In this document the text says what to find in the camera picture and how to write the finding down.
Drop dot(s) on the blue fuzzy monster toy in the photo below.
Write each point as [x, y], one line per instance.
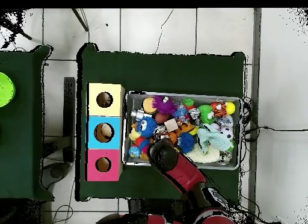
[147, 126]

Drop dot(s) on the wooden three-hole box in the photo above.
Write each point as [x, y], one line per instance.
[115, 132]

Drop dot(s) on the green covered side table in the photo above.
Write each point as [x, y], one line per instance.
[24, 137]

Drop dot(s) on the black tripod leg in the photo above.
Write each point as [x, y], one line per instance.
[81, 19]
[17, 29]

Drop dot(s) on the dark green tablecloth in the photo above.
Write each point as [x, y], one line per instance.
[144, 70]

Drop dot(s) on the brown toy football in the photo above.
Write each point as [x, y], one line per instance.
[161, 118]

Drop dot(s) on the clear mesh bin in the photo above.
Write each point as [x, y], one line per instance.
[134, 102]

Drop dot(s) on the purple spiky ball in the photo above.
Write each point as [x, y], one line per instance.
[165, 105]

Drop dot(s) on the mint green knit cloth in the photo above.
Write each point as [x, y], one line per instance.
[211, 139]

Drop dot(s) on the cream knit cloth roll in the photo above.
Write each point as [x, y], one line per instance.
[207, 157]

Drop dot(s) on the lime green round object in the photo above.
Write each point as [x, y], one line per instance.
[4, 89]

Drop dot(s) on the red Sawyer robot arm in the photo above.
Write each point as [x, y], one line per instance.
[187, 173]

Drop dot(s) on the black upright bar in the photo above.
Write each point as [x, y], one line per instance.
[69, 113]

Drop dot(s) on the black and white soccer ball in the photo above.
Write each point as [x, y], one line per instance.
[226, 133]

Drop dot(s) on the orange tiger plush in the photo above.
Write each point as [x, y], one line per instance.
[219, 108]

